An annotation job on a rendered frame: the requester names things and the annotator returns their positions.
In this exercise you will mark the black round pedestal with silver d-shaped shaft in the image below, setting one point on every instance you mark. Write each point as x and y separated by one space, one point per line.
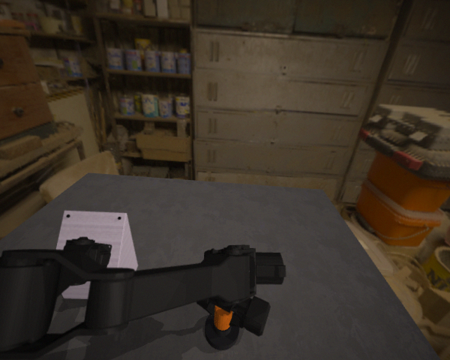
220 340

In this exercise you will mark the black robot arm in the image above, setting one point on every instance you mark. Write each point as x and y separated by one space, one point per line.
32 279

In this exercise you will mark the orange knob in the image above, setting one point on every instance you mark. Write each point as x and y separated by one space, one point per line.
222 318

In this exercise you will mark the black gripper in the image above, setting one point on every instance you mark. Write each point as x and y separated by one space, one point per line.
251 314

